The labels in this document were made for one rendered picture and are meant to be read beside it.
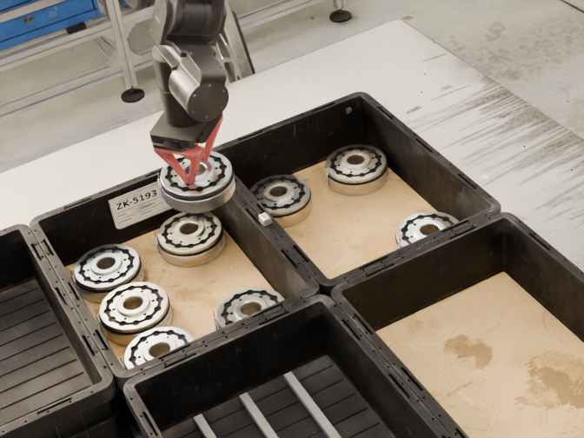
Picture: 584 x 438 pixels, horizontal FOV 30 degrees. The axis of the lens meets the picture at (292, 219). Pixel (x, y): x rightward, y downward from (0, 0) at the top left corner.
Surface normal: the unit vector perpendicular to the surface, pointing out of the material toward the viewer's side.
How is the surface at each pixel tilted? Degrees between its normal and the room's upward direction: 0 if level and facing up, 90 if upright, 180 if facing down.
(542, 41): 0
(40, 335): 0
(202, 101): 94
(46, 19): 90
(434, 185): 90
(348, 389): 0
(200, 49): 22
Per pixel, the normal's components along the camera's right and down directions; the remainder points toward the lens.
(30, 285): -0.11, -0.77
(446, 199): -0.87, 0.37
